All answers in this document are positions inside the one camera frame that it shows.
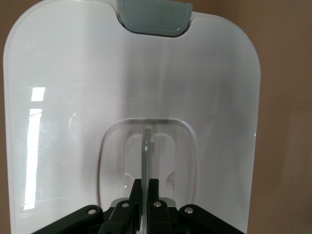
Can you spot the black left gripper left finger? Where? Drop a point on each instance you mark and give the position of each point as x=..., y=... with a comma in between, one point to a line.
x=97, y=221

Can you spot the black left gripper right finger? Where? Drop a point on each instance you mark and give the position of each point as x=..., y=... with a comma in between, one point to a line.
x=185, y=221

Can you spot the white plastic box lid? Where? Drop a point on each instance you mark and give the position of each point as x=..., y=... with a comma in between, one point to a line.
x=73, y=85

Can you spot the grey box latch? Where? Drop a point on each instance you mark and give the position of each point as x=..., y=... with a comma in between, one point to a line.
x=153, y=14

